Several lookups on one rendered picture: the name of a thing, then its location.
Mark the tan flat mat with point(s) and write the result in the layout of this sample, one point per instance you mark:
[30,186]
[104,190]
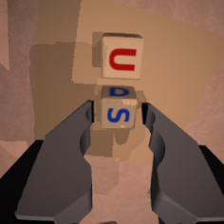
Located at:
[179,63]

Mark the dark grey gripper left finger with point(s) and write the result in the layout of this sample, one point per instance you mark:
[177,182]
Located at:
[51,183]

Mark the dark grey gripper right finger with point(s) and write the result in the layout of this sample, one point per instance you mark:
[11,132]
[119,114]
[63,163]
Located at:
[188,186]

